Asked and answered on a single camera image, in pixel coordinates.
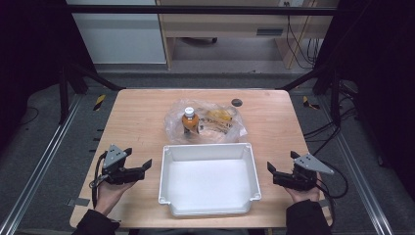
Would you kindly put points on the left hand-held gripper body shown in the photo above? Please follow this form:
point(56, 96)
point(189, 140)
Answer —
point(114, 156)

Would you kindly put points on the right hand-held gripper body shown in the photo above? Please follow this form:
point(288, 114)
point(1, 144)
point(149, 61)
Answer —
point(310, 163)

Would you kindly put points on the person's right hand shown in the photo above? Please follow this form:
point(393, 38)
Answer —
point(306, 195)

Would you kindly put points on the person's left hand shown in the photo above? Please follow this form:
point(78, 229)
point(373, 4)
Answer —
point(109, 196)

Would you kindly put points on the grey tape piece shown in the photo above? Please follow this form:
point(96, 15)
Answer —
point(78, 202)
point(324, 203)

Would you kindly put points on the yellow black tape strip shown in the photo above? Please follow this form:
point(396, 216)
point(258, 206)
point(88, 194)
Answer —
point(99, 102)
point(308, 103)

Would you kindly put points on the clear plastic bag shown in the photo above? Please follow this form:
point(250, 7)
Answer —
point(228, 129)

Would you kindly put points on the orange juice bottle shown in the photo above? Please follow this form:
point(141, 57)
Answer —
point(190, 122)

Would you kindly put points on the white plastic bin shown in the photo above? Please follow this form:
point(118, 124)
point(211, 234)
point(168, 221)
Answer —
point(208, 186)

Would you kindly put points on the dark round table grommet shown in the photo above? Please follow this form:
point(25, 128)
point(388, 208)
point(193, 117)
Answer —
point(237, 102)

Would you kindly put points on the yellow banana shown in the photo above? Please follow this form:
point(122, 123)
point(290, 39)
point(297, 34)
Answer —
point(219, 115)

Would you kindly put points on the white cabinet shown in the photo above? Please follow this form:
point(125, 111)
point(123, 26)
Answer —
point(120, 39)

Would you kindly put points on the light wooden desk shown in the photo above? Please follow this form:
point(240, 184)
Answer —
point(221, 27)

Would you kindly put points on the aluminium floor rail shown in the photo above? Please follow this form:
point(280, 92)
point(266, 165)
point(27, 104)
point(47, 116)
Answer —
point(362, 182)
point(39, 169)

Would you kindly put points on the black metal frame stand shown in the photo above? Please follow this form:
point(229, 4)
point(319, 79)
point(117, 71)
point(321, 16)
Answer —
point(335, 98)
point(64, 98)

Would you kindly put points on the black horizontal frame bar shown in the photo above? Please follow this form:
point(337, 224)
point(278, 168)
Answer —
point(195, 9)

